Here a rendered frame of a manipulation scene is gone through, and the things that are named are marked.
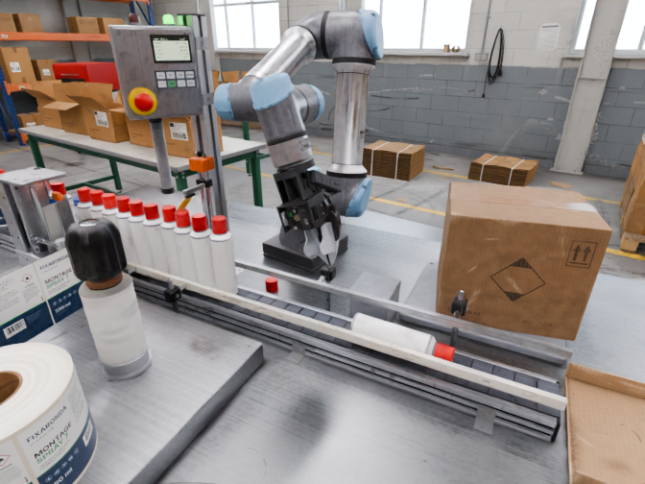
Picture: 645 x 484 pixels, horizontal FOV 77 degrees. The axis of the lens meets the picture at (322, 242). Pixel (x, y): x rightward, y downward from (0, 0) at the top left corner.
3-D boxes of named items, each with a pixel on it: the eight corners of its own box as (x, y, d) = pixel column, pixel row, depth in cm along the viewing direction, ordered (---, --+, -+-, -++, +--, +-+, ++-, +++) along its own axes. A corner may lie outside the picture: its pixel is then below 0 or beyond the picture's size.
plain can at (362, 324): (349, 321, 82) (451, 353, 74) (360, 307, 86) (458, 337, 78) (348, 341, 85) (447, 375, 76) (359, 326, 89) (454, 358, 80)
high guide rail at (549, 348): (134, 238, 114) (133, 233, 113) (138, 236, 115) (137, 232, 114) (570, 358, 70) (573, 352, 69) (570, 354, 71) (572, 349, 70)
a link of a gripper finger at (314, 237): (306, 276, 80) (292, 232, 77) (320, 262, 84) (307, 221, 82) (320, 275, 78) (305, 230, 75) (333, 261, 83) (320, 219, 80)
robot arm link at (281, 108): (298, 69, 72) (276, 70, 65) (316, 131, 75) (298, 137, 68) (261, 84, 76) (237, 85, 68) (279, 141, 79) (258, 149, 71)
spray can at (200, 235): (195, 296, 100) (182, 219, 91) (203, 284, 105) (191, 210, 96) (216, 296, 100) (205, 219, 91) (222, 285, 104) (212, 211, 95)
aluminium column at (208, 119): (212, 275, 119) (176, 13, 89) (222, 268, 122) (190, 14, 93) (224, 278, 117) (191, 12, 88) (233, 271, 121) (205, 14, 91)
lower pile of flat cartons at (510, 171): (466, 179, 483) (469, 160, 473) (481, 169, 521) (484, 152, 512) (524, 189, 447) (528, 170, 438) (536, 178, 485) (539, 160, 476)
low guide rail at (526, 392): (116, 266, 110) (114, 259, 109) (120, 264, 111) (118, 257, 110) (563, 412, 66) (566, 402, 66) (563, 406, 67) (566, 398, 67)
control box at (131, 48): (125, 114, 98) (107, 26, 90) (196, 109, 105) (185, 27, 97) (130, 121, 90) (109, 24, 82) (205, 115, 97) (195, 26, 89)
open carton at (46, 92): (30, 127, 359) (15, 82, 342) (80, 120, 393) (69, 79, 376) (52, 132, 340) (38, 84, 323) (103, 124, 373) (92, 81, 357)
